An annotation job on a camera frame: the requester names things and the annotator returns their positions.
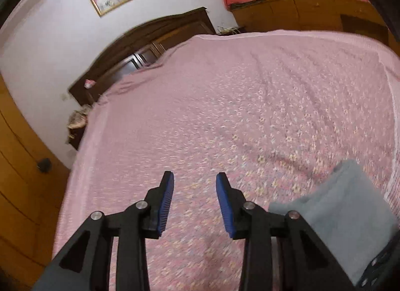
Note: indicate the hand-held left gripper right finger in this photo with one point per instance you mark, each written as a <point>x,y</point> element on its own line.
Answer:
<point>224,206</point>

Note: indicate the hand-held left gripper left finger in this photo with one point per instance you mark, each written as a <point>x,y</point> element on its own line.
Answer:
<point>164,206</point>

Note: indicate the grey pants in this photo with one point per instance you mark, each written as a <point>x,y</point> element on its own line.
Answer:
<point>337,203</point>

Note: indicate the pink floral bed blanket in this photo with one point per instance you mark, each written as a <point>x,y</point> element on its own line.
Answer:
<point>237,106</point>

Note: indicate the dark wooden nightstand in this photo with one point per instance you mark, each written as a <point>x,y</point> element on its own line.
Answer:
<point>76,139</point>

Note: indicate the black wardrobe knob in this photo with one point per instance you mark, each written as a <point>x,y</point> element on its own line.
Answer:
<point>44,165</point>

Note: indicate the wooden wardrobe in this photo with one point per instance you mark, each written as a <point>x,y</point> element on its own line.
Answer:
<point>22,209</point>

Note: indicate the small pink object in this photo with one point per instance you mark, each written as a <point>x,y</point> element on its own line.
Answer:
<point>89,83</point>

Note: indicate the dark wooden headboard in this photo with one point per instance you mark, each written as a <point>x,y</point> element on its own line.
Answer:
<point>125,50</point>

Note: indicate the long wooden cabinet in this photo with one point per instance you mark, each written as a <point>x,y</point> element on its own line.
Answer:
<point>306,12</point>

